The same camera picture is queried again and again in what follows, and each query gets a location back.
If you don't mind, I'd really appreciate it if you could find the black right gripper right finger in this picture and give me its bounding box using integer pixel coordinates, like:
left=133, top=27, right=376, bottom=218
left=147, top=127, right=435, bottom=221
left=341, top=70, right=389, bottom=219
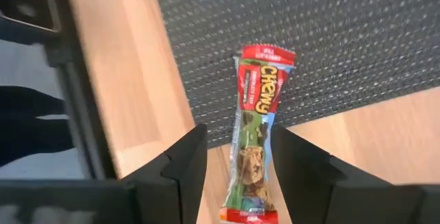
left=270, top=126, right=440, bottom=224

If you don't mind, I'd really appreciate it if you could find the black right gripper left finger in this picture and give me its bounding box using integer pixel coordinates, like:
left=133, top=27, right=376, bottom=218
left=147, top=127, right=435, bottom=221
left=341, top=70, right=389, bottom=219
left=0, top=123, right=209, bottom=224

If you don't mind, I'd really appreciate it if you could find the red and blue Chewy bar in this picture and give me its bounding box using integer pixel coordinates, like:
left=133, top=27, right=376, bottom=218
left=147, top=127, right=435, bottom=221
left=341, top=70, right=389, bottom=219
left=219, top=44, right=297, bottom=224

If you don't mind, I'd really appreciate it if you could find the person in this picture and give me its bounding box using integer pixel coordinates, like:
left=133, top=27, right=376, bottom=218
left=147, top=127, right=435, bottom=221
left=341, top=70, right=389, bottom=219
left=0, top=85, right=76, bottom=168

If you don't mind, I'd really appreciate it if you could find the grey woven mat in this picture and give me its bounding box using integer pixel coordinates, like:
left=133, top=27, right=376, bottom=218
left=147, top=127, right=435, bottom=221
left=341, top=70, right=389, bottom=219
left=151, top=0, right=440, bottom=148

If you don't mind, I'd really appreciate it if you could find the black box with grey rim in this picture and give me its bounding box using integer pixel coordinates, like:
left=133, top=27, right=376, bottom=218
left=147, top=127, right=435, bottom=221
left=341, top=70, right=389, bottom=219
left=0, top=0, right=62, bottom=34

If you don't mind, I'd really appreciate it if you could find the black frame rail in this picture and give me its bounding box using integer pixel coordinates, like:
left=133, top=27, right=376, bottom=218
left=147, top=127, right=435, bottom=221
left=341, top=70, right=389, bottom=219
left=44, top=0, right=118, bottom=180

